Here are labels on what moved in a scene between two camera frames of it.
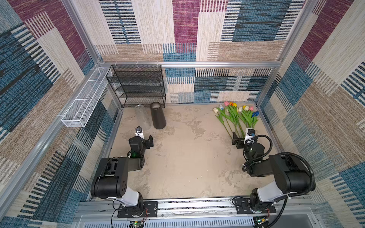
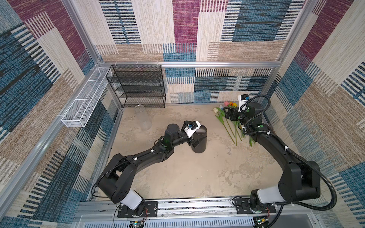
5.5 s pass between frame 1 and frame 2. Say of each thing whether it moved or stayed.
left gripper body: moved
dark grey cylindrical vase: moved
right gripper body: moved
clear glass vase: stayed
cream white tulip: stayed
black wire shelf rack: stayed
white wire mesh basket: stayed
